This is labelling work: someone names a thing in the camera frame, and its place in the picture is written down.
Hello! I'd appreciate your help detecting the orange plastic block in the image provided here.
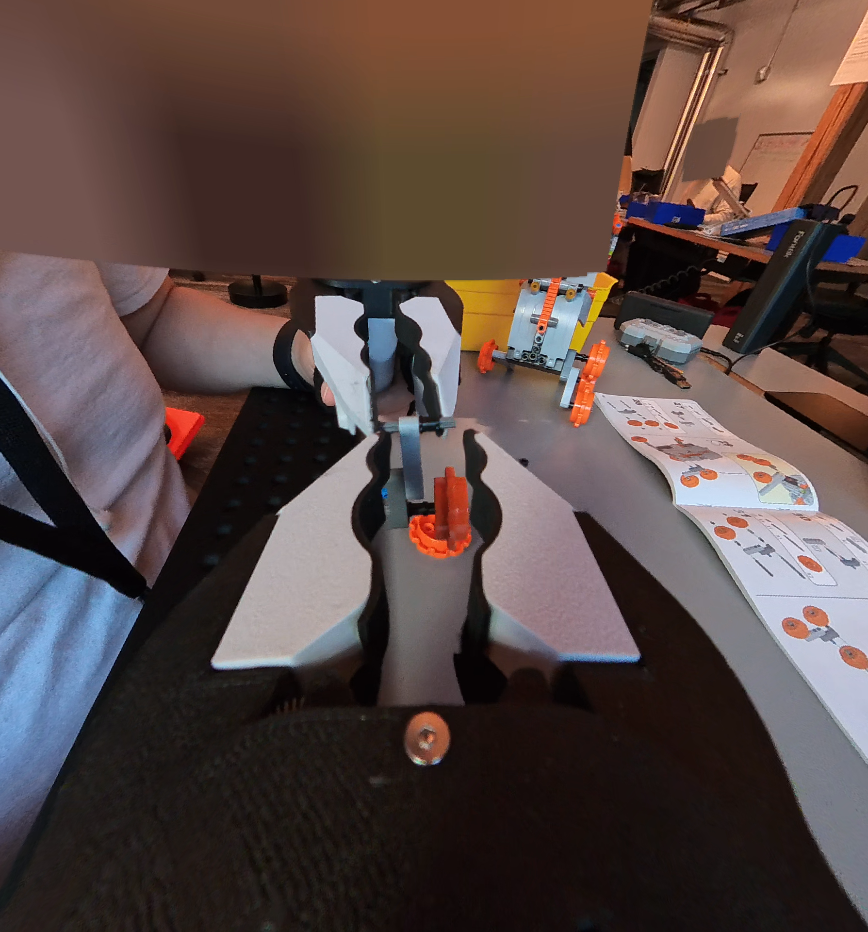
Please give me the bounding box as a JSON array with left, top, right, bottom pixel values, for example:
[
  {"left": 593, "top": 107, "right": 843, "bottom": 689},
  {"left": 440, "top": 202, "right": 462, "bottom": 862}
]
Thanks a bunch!
[{"left": 164, "top": 408, "right": 208, "bottom": 461}]

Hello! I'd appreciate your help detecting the open instruction booklet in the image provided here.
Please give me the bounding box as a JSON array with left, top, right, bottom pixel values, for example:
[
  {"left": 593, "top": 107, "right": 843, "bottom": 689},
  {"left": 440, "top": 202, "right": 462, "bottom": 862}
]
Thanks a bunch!
[{"left": 594, "top": 392, "right": 868, "bottom": 809}]

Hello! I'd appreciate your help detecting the black computer monitor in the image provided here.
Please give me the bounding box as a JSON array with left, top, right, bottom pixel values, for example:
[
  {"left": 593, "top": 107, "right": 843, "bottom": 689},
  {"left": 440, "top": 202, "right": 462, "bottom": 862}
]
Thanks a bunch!
[{"left": 721, "top": 218, "right": 850, "bottom": 355}]

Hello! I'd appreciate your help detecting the grey and orange toy robot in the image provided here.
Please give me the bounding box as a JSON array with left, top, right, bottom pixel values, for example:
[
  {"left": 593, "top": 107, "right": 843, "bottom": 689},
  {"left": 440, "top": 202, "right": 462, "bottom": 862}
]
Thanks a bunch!
[{"left": 477, "top": 277, "right": 613, "bottom": 428}]

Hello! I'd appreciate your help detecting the black shoulder strap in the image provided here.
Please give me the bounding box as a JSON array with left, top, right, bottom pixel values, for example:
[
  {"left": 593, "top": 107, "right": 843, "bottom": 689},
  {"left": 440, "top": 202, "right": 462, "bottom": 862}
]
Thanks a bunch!
[{"left": 0, "top": 320, "right": 151, "bottom": 601}]

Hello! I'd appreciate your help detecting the grey battery box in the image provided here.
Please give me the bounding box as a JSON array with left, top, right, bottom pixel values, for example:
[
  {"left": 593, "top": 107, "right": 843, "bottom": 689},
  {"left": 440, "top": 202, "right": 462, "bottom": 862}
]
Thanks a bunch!
[{"left": 618, "top": 316, "right": 704, "bottom": 365}]

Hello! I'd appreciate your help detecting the yellow plastic bin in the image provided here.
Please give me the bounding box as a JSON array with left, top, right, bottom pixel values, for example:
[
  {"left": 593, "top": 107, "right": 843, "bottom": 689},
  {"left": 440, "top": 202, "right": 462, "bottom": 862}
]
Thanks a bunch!
[{"left": 444, "top": 273, "right": 619, "bottom": 354}]

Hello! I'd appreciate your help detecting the grey beam with orange wheels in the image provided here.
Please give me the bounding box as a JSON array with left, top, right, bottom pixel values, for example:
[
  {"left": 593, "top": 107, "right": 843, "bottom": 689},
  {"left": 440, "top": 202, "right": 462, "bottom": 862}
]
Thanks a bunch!
[{"left": 384, "top": 415, "right": 473, "bottom": 560}]

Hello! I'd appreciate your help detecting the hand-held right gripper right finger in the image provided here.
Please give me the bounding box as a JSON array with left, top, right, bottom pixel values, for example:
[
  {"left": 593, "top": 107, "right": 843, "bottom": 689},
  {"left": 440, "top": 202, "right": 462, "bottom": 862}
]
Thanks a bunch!
[{"left": 463, "top": 430, "right": 641, "bottom": 706}]

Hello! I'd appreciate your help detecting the person's left forearm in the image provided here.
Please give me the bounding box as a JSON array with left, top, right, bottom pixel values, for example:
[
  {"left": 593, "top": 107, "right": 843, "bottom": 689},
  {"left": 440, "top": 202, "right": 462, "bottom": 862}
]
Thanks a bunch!
[{"left": 124, "top": 280, "right": 293, "bottom": 398}]

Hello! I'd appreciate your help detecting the flat blue tray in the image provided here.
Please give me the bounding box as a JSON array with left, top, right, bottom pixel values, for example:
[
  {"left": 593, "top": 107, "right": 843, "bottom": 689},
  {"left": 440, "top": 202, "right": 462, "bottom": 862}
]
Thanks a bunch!
[{"left": 718, "top": 207, "right": 813, "bottom": 235}]

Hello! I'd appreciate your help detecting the white wall paper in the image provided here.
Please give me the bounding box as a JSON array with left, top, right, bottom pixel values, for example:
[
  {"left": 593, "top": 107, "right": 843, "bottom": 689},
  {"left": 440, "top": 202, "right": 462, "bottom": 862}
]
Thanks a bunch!
[{"left": 830, "top": 0, "right": 868, "bottom": 87}]

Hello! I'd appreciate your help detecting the wooden work table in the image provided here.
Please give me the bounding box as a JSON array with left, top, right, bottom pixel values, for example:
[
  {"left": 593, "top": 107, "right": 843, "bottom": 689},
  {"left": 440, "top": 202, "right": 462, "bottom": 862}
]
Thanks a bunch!
[{"left": 619, "top": 215, "right": 868, "bottom": 281}]

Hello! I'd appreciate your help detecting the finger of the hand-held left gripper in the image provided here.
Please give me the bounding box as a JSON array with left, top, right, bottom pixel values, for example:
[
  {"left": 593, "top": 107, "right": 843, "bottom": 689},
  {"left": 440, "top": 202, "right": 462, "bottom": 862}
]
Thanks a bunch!
[
  {"left": 310, "top": 295, "right": 378, "bottom": 436},
  {"left": 396, "top": 295, "right": 464, "bottom": 439}
]

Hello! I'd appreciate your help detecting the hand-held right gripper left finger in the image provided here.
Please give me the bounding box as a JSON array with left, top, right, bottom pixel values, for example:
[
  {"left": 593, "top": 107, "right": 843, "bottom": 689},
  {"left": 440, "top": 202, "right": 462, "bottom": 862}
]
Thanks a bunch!
[{"left": 212, "top": 433, "right": 393, "bottom": 703}]

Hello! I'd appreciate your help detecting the grey desk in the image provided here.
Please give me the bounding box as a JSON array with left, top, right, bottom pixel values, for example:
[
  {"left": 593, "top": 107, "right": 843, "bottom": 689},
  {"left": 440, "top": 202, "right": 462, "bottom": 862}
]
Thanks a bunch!
[{"left": 361, "top": 313, "right": 868, "bottom": 932}]

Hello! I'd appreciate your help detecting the black perforated board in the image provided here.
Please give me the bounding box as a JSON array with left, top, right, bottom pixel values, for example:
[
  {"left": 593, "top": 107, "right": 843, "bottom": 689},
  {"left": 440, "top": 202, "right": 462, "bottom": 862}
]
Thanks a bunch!
[{"left": 0, "top": 386, "right": 355, "bottom": 911}]

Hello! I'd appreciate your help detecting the black wristband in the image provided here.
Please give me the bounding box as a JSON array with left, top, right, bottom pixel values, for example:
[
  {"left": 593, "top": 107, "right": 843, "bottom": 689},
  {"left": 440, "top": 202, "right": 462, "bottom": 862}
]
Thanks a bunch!
[{"left": 274, "top": 320, "right": 314, "bottom": 390}]

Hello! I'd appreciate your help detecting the wooden post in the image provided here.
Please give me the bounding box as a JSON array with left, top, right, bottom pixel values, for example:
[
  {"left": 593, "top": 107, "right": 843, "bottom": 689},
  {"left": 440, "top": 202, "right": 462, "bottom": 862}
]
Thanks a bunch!
[{"left": 772, "top": 80, "right": 868, "bottom": 212}]

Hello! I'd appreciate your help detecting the black plug cable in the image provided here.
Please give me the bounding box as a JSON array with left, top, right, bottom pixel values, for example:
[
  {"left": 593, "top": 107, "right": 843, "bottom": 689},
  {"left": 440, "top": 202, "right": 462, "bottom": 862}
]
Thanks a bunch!
[{"left": 634, "top": 342, "right": 694, "bottom": 390}]

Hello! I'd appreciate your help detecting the black floor stand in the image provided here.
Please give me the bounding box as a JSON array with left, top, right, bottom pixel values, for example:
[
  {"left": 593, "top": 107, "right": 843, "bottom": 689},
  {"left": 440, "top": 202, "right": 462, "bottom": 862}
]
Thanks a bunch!
[{"left": 228, "top": 277, "right": 289, "bottom": 309}]

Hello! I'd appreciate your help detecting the person's left hand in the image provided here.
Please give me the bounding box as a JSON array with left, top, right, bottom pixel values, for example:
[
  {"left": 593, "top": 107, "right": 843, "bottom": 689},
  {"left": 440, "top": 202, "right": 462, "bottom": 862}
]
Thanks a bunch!
[{"left": 293, "top": 331, "right": 339, "bottom": 407}]

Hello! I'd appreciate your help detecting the black case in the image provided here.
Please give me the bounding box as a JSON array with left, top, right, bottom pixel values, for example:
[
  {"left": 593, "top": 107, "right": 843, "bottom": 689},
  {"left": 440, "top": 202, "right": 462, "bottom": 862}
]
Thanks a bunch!
[{"left": 623, "top": 290, "right": 715, "bottom": 339}]

